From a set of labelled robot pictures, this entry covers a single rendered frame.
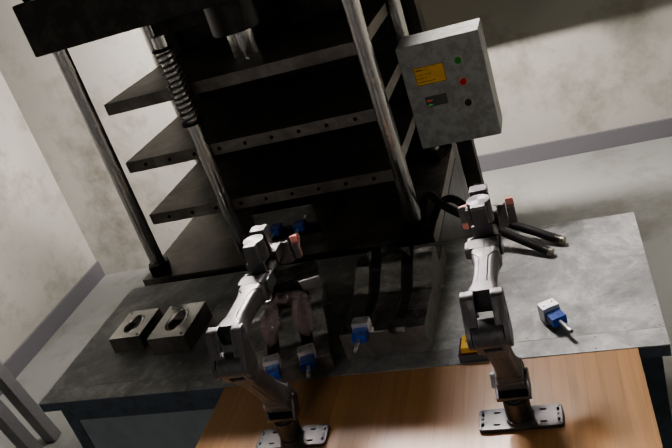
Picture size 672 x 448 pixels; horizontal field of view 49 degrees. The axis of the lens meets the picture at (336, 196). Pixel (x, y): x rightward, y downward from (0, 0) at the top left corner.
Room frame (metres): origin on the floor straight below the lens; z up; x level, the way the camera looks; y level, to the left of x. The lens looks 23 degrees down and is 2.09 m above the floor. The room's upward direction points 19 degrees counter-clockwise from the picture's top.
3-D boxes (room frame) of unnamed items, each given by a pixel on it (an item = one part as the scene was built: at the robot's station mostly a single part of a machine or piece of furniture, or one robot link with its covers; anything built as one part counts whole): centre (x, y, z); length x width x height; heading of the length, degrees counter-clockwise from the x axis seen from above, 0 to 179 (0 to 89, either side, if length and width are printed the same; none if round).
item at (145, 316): (2.39, 0.85, 0.83); 0.17 x 0.13 x 0.06; 159
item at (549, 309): (1.65, -0.47, 0.83); 0.13 x 0.05 x 0.05; 8
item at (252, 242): (1.74, 0.26, 1.24); 0.12 x 0.09 x 0.12; 160
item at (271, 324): (2.06, 0.27, 0.90); 0.26 x 0.18 x 0.08; 176
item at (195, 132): (2.80, 0.44, 1.10); 0.05 x 0.05 x 1.30
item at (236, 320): (1.58, 0.31, 1.17); 0.30 x 0.09 x 0.12; 160
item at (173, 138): (3.10, 0.14, 1.26); 1.10 x 0.74 x 0.05; 69
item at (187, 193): (3.10, 0.14, 1.01); 1.10 x 0.74 x 0.05; 69
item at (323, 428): (1.57, 0.32, 0.84); 0.20 x 0.07 x 0.08; 71
